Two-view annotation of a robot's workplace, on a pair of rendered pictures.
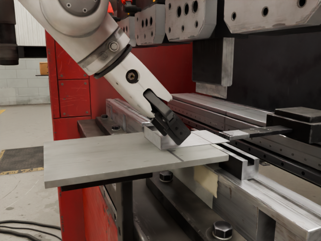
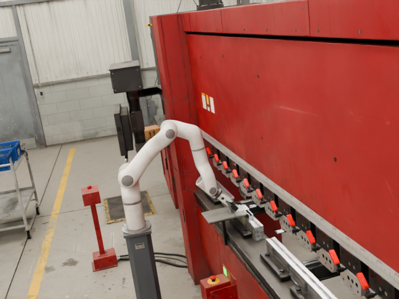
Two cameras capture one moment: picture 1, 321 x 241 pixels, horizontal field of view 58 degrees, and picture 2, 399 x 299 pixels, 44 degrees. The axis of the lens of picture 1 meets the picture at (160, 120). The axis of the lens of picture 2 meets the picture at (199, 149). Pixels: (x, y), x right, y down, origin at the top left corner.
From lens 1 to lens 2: 2.82 m
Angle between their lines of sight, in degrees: 9
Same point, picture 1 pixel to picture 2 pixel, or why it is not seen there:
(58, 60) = (182, 162)
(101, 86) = not seen: hidden behind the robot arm
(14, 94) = (79, 129)
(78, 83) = (192, 172)
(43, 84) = (110, 113)
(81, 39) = not seen: hidden behind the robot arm
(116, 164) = (221, 218)
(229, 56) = not seen: hidden behind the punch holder
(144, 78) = (225, 198)
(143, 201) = (228, 226)
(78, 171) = (214, 220)
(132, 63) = (222, 196)
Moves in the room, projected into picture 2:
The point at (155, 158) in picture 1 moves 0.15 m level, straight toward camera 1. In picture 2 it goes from (229, 215) to (228, 225)
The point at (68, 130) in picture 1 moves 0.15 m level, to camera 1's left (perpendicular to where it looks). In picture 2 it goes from (189, 196) to (171, 197)
